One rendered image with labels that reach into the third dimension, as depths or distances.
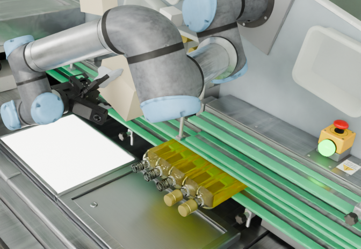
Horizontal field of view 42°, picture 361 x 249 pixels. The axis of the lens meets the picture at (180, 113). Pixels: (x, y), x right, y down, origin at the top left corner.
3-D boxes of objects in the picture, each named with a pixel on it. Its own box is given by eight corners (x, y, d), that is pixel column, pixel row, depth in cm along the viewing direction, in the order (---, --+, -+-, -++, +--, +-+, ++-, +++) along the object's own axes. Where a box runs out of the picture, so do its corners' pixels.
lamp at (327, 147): (319, 149, 129) (314, 153, 127) (324, 136, 127) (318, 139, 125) (334, 156, 126) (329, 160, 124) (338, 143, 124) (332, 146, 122)
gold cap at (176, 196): (174, 187, 133) (163, 193, 131) (182, 191, 131) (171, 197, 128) (174, 198, 135) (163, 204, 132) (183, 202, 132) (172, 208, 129)
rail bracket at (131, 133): (144, 135, 179) (116, 147, 170) (145, 120, 176) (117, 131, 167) (151, 140, 177) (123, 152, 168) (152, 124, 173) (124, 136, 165)
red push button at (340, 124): (328, 131, 127) (331, 121, 125) (335, 127, 130) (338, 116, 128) (341, 138, 125) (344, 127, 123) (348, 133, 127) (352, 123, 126)
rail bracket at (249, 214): (258, 211, 146) (230, 230, 138) (261, 194, 143) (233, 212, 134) (268, 218, 144) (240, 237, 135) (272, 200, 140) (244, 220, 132)
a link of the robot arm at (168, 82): (242, 19, 133) (170, 46, 84) (254, 70, 135) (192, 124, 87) (203, 30, 138) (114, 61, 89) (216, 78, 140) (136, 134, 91)
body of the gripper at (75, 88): (86, 71, 137) (50, 80, 130) (103, 88, 133) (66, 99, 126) (83, 90, 142) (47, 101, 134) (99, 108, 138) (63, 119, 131)
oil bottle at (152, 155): (187, 144, 161) (139, 166, 148) (188, 130, 159) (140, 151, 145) (199, 151, 158) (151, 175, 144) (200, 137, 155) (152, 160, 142)
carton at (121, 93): (122, 54, 145) (102, 59, 140) (153, 85, 138) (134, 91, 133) (115, 83, 152) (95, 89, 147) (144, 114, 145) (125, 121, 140)
